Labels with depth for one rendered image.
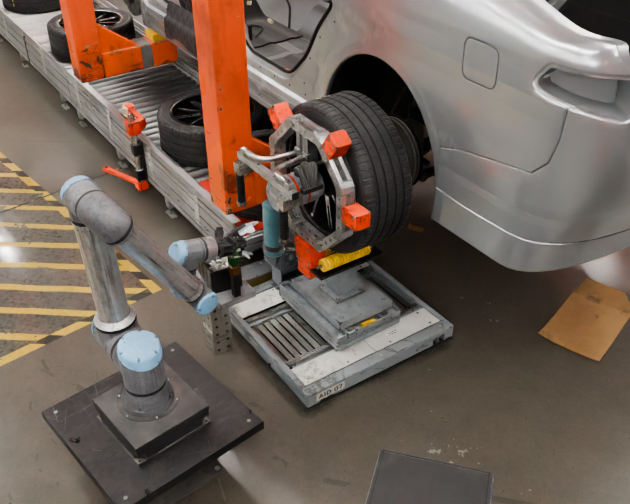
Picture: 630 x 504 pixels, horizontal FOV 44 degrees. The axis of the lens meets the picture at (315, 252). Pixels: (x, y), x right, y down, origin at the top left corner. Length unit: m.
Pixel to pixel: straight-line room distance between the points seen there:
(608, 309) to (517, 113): 1.67
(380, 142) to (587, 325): 1.52
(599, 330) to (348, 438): 1.40
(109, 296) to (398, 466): 1.15
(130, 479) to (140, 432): 0.16
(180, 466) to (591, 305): 2.25
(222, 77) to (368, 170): 0.79
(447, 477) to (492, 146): 1.15
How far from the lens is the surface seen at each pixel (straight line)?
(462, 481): 2.74
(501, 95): 2.73
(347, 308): 3.54
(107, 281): 2.71
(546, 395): 3.58
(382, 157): 3.02
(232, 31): 3.32
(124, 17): 6.52
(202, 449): 2.88
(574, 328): 3.95
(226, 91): 3.39
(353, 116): 3.07
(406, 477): 2.73
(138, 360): 2.73
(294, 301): 3.71
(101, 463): 2.91
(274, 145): 3.34
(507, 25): 2.68
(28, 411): 3.61
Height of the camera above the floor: 2.46
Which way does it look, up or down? 35 degrees down
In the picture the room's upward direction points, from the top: 1 degrees counter-clockwise
